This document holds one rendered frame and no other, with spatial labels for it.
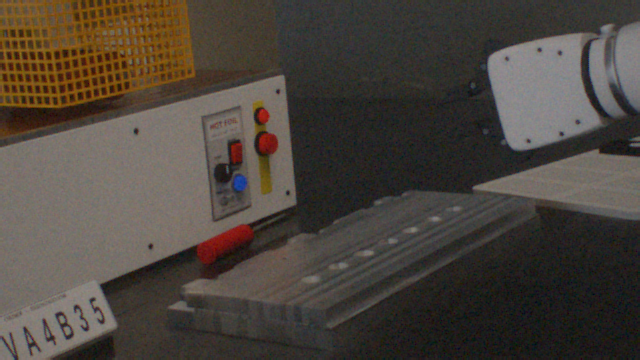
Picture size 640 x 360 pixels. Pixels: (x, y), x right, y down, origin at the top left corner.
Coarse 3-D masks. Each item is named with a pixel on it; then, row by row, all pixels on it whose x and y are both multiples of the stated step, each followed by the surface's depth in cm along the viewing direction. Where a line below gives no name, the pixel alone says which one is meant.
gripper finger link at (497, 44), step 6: (486, 42) 127; (492, 42) 126; (498, 42) 126; (504, 42) 126; (510, 42) 126; (486, 48) 127; (492, 48) 126; (498, 48) 126; (504, 48) 126; (486, 54) 127; (492, 54) 127
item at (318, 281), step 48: (432, 192) 161; (336, 240) 142; (384, 240) 141; (432, 240) 139; (480, 240) 143; (192, 288) 129; (240, 288) 127; (288, 288) 126; (336, 288) 124; (384, 288) 127
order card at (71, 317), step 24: (72, 288) 126; (96, 288) 128; (24, 312) 121; (48, 312) 123; (72, 312) 125; (96, 312) 127; (0, 336) 118; (24, 336) 120; (48, 336) 122; (72, 336) 124; (96, 336) 126
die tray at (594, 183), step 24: (552, 168) 182; (576, 168) 181; (600, 168) 179; (624, 168) 178; (480, 192) 173; (504, 192) 171; (528, 192) 169; (552, 192) 168; (576, 192) 167; (600, 192) 166; (624, 192) 165; (624, 216) 156
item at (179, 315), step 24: (528, 216) 152; (288, 240) 146; (504, 240) 146; (456, 264) 137; (480, 264) 142; (408, 288) 130; (432, 288) 134; (168, 312) 131; (192, 312) 129; (216, 312) 127; (360, 312) 123; (384, 312) 126; (264, 336) 124; (288, 336) 122; (312, 336) 120; (336, 336) 119
